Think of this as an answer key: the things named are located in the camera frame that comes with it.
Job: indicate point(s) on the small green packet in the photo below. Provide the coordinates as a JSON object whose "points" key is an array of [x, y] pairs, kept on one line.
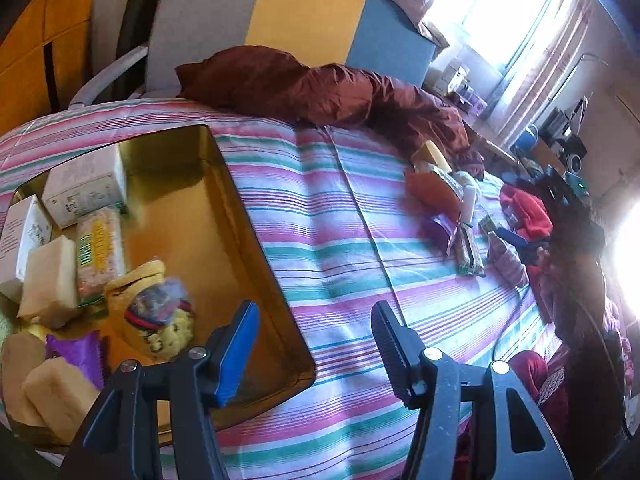
{"points": [[487, 222]]}

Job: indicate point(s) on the orange packet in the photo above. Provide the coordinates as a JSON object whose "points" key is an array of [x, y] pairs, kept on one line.
{"points": [[430, 194]]}

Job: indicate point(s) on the black stereo device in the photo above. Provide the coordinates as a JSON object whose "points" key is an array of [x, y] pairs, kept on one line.
{"points": [[567, 140]]}

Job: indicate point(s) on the wooden desk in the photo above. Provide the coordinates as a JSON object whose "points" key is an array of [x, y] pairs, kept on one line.
{"points": [[492, 142]]}

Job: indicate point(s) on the yellow snack bag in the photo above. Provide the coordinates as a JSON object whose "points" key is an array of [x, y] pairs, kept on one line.
{"points": [[150, 330]]}

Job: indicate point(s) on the dark red clothing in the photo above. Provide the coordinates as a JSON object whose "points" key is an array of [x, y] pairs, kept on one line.
{"points": [[527, 375]]}

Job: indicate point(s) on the red fleece cloth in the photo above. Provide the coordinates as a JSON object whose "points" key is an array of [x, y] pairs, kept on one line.
{"points": [[527, 210]]}

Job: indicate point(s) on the purple box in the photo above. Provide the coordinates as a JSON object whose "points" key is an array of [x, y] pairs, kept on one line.
{"points": [[472, 101]]}

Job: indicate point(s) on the small white carton box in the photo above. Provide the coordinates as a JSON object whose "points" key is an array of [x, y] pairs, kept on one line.
{"points": [[22, 240]]}

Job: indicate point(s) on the rice cracker packet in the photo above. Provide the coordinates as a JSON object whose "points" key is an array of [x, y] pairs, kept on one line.
{"points": [[100, 255]]}

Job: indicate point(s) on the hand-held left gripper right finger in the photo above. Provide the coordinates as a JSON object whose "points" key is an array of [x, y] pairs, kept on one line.
{"points": [[392, 355]]}

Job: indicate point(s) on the gold tin box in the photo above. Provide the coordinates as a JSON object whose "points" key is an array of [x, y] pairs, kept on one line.
{"points": [[200, 240]]}

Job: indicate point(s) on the pink clear packet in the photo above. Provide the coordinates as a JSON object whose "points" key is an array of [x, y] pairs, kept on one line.
{"points": [[507, 262]]}

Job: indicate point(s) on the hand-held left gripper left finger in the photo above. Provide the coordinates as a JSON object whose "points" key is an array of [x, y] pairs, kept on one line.
{"points": [[235, 360]]}

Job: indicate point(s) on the blue container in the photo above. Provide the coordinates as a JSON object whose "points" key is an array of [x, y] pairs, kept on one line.
{"points": [[527, 137]]}

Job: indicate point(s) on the large white carton box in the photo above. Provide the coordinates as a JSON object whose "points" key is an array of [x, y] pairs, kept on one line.
{"points": [[82, 187]]}

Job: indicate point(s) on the clear snack packet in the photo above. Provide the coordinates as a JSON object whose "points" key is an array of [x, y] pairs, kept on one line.
{"points": [[450, 180]]}

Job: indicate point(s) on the striped blanket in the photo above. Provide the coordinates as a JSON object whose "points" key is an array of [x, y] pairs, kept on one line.
{"points": [[340, 240]]}

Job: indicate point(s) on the white boxes stack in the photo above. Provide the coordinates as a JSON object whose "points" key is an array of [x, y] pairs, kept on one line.
{"points": [[447, 75]]}

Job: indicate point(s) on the grey yellow blue chair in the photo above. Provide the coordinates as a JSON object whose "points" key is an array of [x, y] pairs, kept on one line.
{"points": [[305, 15]]}

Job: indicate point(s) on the tan sponge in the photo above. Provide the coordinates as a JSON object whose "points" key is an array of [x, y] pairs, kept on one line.
{"points": [[20, 370], [50, 280], [60, 400]]}

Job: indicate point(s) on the maroon jacket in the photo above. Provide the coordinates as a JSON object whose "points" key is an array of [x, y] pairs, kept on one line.
{"points": [[300, 85]]}

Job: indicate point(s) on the yellow sponge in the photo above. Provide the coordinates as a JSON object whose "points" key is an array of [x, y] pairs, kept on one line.
{"points": [[431, 155]]}

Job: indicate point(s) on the black upright panel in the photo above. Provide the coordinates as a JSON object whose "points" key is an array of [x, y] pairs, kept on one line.
{"points": [[135, 5]]}

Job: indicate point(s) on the person's right forearm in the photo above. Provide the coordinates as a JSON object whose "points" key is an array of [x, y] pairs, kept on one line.
{"points": [[585, 320]]}

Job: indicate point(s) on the snack bar packet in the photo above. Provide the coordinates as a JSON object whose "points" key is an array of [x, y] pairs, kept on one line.
{"points": [[470, 255]]}

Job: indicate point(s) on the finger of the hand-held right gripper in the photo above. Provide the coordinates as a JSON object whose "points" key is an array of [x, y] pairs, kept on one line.
{"points": [[520, 245]]}

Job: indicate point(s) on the orange wooden wardrobe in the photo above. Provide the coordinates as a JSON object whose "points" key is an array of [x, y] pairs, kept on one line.
{"points": [[40, 45]]}

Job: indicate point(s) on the purple packet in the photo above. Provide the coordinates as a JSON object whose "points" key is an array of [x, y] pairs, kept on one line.
{"points": [[75, 360], [440, 230]]}

